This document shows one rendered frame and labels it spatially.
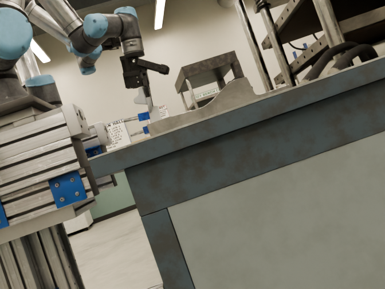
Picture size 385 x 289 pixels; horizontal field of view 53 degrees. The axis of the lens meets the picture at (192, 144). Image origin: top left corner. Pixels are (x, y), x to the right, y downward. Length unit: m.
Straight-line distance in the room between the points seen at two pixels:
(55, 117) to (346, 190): 0.78
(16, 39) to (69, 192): 0.43
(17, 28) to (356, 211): 0.91
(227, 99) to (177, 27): 8.00
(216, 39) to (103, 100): 2.95
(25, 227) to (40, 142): 0.30
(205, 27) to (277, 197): 8.73
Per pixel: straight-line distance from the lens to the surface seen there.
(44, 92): 1.70
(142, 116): 1.36
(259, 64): 2.69
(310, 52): 1.97
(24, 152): 1.16
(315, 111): 0.73
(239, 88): 1.33
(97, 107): 8.81
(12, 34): 1.12
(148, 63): 1.36
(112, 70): 8.96
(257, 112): 0.69
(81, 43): 1.41
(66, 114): 1.13
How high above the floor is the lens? 0.75
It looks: 1 degrees up
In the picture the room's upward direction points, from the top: 19 degrees counter-clockwise
